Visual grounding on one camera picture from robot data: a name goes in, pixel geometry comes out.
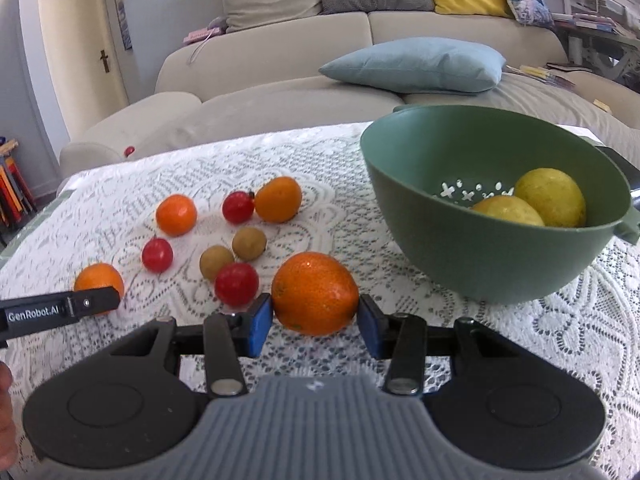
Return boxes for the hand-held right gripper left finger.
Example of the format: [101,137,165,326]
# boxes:
[107,294,274,397]

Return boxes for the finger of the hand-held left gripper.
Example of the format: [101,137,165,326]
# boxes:
[62,287,122,319]

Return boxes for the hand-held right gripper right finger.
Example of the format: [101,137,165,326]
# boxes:
[357,294,521,396]

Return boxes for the small tangerine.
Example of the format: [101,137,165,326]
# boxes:
[74,263,125,316]
[155,194,198,237]
[254,176,303,224]

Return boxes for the red cherry tomato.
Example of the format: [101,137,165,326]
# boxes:
[222,190,257,225]
[141,237,174,274]
[214,262,260,307]

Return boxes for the large orange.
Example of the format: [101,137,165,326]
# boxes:
[271,251,360,337]

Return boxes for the brown kiwi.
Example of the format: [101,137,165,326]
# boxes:
[232,226,267,262]
[199,244,236,281]

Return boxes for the green colander bowl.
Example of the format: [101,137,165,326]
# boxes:
[360,105,640,306]

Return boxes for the person's left hand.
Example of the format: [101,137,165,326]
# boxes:
[0,360,14,461]

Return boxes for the row of colourful books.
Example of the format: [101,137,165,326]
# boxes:
[0,135,38,228]

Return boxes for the white lace tablecloth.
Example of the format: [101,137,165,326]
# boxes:
[0,121,640,480]

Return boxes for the yellow lemon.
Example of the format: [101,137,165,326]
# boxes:
[470,195,546,227]
[514,167,601,228]

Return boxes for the cream door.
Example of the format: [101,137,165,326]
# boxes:
[35,0,128,141]

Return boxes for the light blue pillow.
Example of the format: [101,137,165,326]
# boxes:
[319,37,507,96]

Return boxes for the beige sofa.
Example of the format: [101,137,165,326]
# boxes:
[59,10,640,178]

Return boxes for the pink flat case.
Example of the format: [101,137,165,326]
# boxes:
[184,27,223,45]

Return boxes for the black notebook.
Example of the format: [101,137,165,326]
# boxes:
[595,145,640,196]

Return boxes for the magazines on sofa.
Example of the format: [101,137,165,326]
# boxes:
[505,64,576,90]

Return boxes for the cluttered grey desk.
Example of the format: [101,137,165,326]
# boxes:
[552,0,640,83]

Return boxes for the wall poster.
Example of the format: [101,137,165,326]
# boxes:
[117,2,133,51]

